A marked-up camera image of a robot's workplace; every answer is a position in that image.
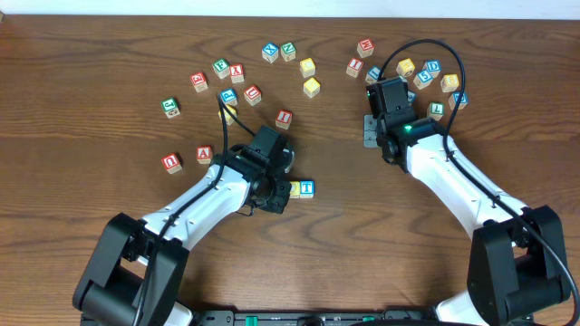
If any yellow K side block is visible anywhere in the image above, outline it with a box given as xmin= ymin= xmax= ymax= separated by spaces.
xmin=290 ymin=181 xmax=301 ymax=198

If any blue T block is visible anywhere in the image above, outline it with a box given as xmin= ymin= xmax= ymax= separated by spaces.
xmin=300 ymin=180 xmax=315 ymax=198

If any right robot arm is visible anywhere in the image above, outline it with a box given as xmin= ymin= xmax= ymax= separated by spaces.
xmin=365 ymin=77 xmax=576 ymax=325

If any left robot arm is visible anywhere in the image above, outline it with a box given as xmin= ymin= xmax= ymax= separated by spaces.
xmin=72 ymin=126 xmax=295 ymax=326

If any green L block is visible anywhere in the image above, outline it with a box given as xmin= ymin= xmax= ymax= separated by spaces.
xmin=427 ymin=102 xmax=445 ymax=120

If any red I block centre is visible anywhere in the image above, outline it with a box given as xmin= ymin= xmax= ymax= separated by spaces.
xmin=275 ymin=110 xmax=293 ymax=129

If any red i block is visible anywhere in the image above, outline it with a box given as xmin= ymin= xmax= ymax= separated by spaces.
xmin=275 ymin=110 xmax=293 ymax=129
xmin=346 ymin=58 xmax=363 ymax=78

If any yellow G block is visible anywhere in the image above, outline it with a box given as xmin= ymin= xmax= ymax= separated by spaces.
xmin=218 ymin=104 xmax=237 ymax=126

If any blue L block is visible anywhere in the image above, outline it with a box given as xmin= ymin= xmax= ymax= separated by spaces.
xmin=365 ymin=65 xmax=381 ymax=84

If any red A block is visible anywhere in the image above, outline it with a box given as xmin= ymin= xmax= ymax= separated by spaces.
xmin=196 ymin=146 xmax=213 ymax=164

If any yellow block ball side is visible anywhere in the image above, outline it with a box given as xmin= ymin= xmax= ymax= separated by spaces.
xmin=396 ymin=58 xmax=415 ymax=78

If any blue D block right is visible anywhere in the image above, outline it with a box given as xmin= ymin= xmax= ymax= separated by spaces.
xmin=449 ymin=91 xmax=469 ymax=110

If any blue d block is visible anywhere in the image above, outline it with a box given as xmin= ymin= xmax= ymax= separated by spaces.
xmin=422 ymin=60 xmax=441 ymax=78
xmin=449 ymin=91 xmax=469 ymax=110

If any red U block upper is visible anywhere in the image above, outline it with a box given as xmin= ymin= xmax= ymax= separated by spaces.
xmin=244 ymin=85 xmax=262 ymax=106

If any red u block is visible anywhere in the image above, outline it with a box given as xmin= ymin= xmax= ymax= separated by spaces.
xmin=162 ymin=153 xmax=182 ymax=174
xmin=244 ymin=85 xmax=262 ymax=106

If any yellow block far right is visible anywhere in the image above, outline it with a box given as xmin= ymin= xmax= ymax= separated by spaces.
xmin=440 ymin=74 xmax=460 ymax=93

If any blue D block upper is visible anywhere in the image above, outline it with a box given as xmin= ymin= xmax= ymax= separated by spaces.
xmin=422 ymin=60 xmax=441 ymax=78

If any red I block right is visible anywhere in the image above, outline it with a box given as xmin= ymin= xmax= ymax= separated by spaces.
xmin=346 ymin=58 xmax=363 ymax=78

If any red H block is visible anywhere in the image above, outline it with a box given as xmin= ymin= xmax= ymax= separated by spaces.
xmin=357 ymin=38 xmax=375 ymax=58

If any yellow block mid centre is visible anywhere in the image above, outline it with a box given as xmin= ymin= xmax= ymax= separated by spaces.
xmin=303 ymin=77 xmax=321 ymax=98

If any red U block lower left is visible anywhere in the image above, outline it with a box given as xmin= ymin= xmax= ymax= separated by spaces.
xmin=162 ymin=153 xmax=182 ymax=174

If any red Y block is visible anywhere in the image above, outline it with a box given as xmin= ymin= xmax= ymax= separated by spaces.
xmin=229 ymin=63 xmax=245 ymax=83

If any red G block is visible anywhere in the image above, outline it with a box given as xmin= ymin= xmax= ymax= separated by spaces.
xmin=190 ymin=72 xmax=208 ymax=92

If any green F block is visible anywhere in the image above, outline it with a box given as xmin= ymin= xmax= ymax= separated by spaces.
xmin=212 ymin=58 xmax=230 ymax=79

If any yellow block upper centre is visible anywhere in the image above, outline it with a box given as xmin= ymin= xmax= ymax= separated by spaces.
xmin=300 ymin=58 xmax=316 ymax=78

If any green J block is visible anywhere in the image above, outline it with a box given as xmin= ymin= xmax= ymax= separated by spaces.
xmin=161 ymin=98 xmax=180 ymax=119

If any blue X block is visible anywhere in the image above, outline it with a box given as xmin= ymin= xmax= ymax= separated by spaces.
xmin=261 ymin=43 xmax=279 ymax=63

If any black mounting rail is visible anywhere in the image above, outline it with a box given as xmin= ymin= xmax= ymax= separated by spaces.
xmin=190 ymin=308 xmax=435 ymax=326

